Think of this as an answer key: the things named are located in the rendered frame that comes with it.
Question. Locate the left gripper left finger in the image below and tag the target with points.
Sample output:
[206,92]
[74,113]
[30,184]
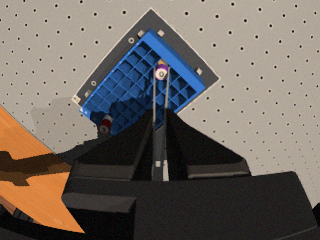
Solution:
[122,155]

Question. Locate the blue grid rack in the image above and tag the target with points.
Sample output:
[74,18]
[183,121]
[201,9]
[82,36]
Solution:
[129,106]

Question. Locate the white perforated base plate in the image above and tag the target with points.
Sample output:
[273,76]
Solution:
[266,107]

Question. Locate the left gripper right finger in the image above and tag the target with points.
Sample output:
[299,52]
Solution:
[198,156]

